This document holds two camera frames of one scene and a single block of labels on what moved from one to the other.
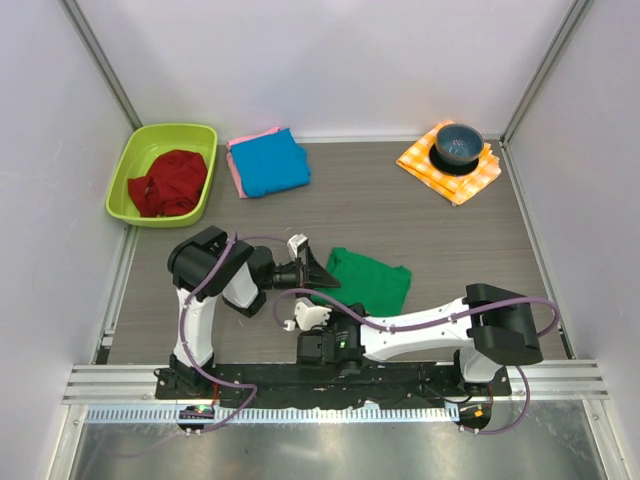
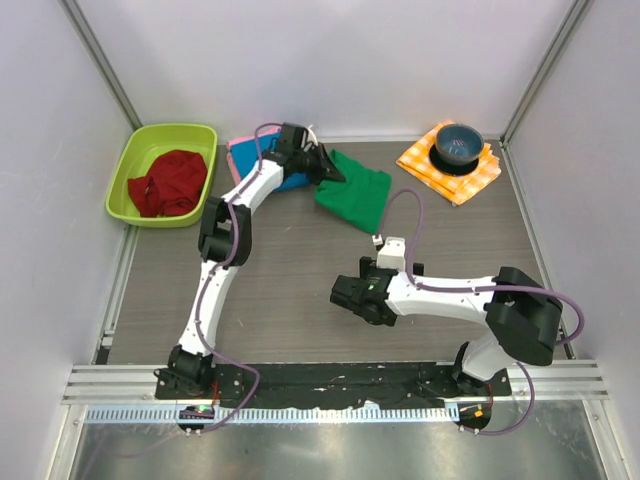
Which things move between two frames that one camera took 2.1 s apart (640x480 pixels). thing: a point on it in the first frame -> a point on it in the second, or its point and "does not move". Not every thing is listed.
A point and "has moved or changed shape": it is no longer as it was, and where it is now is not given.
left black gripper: x=312 y=275 -> x=325 y=169
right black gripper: x=327 y=328 -> x=367 y=268
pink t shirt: x=232 y=162 does not move
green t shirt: x=377 y=290 has moved or changed shape
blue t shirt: x=271 y=163 does not move
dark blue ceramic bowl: x=458 y=144 does not move
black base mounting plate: x=315 y=387 does not move
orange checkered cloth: x=417 y=162 does not move
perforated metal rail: x=172 y=412 does not move
